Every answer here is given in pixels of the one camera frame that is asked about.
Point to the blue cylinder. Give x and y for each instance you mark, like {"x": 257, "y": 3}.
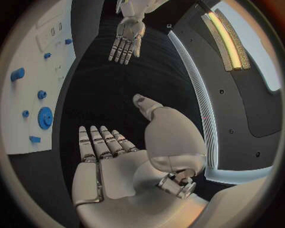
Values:
{"x": 17, "y": 74}

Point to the small blue gear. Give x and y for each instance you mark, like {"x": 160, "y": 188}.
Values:
{"x": 41, "y": 94}

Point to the white task board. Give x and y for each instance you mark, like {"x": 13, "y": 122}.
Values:
{"x": 26, "y": 44}

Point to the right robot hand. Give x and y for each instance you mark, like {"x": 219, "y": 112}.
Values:
{"x": 124, "y": 178}

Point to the blue block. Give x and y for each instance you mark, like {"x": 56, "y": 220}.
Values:
{"x": 35, "y": 139}

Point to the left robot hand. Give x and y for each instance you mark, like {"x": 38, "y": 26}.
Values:
{"x": 129, "y": 32}

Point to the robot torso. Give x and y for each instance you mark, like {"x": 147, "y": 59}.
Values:
{"x": 233, "y": 110}

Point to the glowing light bar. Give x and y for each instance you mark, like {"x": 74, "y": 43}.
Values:
{"x": 226, "y": 41}

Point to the blue peg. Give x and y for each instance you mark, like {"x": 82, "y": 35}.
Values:
{"x": 68, "y": 41}
{"x": 25, "y": 113}
{"x": 47, "y": 55}

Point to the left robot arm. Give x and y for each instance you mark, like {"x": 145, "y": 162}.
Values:
{"x": 135, "y": 7}

